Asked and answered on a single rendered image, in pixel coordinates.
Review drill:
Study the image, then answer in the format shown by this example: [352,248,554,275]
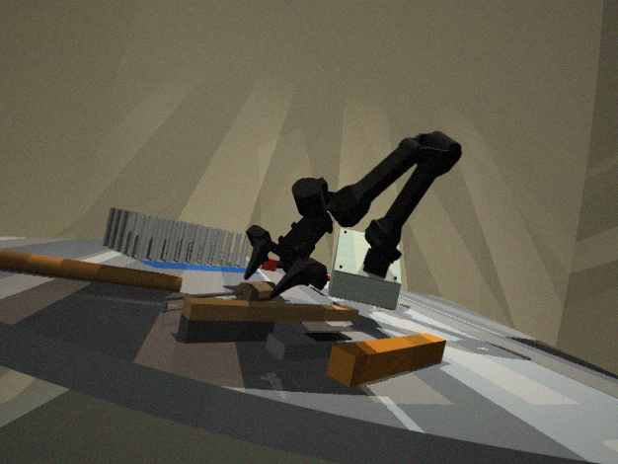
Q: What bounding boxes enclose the hammer with orange handle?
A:
[0,248,183,292]

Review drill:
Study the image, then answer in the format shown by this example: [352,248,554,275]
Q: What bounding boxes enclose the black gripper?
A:
[244,222,328,299]

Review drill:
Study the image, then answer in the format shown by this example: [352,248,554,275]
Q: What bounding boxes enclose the blue taped strip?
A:
[140,261,246,273]

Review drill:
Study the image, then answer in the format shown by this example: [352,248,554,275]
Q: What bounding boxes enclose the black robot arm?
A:
[291,131,462,278]

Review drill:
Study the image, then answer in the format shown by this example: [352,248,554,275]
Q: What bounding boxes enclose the orange rectangular block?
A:
[327,334,446,387]

